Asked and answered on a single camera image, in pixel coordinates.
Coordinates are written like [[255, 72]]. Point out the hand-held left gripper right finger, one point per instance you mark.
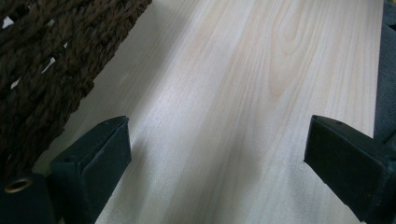
[[348, 158]]

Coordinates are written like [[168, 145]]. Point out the dark brown woven basket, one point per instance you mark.
[[46, 62]]

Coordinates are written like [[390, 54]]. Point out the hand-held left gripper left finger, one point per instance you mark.
[[93, 161]]

